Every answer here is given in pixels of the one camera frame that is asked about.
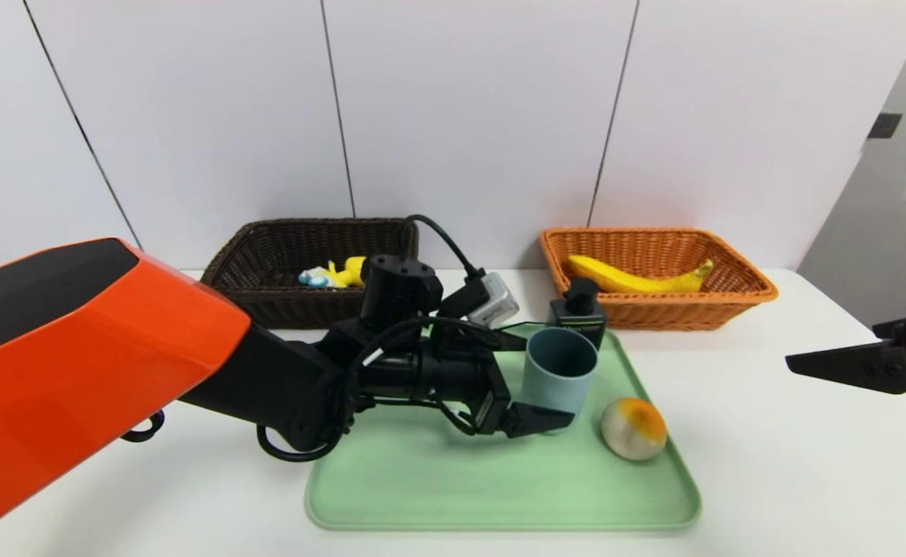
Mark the braided black left arm hose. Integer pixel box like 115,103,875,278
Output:
120,410,166,443

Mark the blue plastic cup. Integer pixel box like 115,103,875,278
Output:
520,327,600,436

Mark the dark brown wicker basket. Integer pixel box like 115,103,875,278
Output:
202,217,420,330

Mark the orange and white peach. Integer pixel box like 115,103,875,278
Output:
601,398,668,462

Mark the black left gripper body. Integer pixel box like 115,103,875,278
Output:
417,334,511,436

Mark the orange wicker basket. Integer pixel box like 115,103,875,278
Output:
540,227,779,332

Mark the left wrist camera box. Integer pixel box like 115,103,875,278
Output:
467,271,521,328

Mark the yellow duck toy car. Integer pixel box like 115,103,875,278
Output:
299,256,368,290

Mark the black left camera cable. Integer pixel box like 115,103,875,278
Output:
397,214,487,281

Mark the light green plastic tray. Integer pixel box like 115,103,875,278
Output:
306,323,703,531

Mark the black pump bottle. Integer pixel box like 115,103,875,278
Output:
547,277,608,350

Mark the yellow banana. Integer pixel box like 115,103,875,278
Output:
565,255,715,295

